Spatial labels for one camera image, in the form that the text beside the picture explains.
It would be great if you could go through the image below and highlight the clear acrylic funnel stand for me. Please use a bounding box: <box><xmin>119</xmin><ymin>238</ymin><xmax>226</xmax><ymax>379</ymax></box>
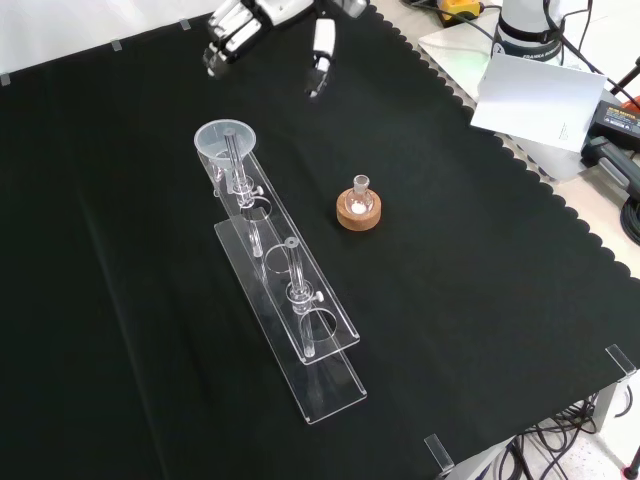
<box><xmin>196</xmin><ymin>127</ymin><xmax>369</xmax><ymax>427</ymax></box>

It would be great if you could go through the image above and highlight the white pale board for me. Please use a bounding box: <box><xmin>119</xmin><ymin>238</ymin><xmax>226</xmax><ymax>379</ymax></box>
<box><xmin>469</xmin><ymin>53</ymin><xmax>608</xmax><ymax>152</ymax></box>

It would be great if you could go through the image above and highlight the small round-bottom glass flask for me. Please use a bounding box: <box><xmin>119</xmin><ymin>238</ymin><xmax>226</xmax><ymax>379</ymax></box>
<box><xmin>347</xmin><ymin>174</ymin><xmax>375</xmax><ymax>218</ymax></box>

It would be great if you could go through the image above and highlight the cork ring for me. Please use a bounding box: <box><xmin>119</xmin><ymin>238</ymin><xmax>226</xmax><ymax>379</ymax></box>
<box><xmin>335</xmin><ymin>188</ymin><xmax>384</xmax><ymax>233</ymax></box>

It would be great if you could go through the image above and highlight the black cable bundle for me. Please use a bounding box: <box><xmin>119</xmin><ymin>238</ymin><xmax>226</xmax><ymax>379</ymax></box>
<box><xmin>492</xmin><ymin>392</ymin><xmax>640</xmax><ymax>480</ymax></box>

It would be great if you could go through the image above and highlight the black power adapter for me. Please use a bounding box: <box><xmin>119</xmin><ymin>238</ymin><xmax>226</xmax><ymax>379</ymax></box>
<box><xmin>594</xmin><ymin>99</ymin><xmax>640</xmax><ymax>149</ymax></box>

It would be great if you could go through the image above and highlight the black bench cloth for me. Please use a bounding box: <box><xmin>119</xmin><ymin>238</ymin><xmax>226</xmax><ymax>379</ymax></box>
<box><xmin>0</xmin><ymin>0</ymin><xmax>640</xmax><ymax>480</ymax></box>

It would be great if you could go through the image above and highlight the grey base plate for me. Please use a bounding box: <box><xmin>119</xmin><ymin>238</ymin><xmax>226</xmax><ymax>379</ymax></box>
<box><xmin>417</xmin><ymin>22</ymin><xmax>594</xmax><ymax>182</ymax></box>

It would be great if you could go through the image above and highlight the yellow stop button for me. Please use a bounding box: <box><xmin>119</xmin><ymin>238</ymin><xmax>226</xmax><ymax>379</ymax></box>
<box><xmin>436</xmin><ymin>0</ymin><xmax>485</xmax><ymax>28</ymax></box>

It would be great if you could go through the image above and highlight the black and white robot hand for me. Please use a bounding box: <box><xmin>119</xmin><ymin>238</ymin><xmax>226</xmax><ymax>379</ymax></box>
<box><xmin>202</xmin><ymin>0</ymin><xmax>371</xmax><ymax>99</ymax></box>

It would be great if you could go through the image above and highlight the translucent plastic funnel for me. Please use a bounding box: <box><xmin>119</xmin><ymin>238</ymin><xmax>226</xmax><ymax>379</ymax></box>
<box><xmin>193</xmin><ymin>118</ymin><xmax>257</xmax><ymax>189</ymax></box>

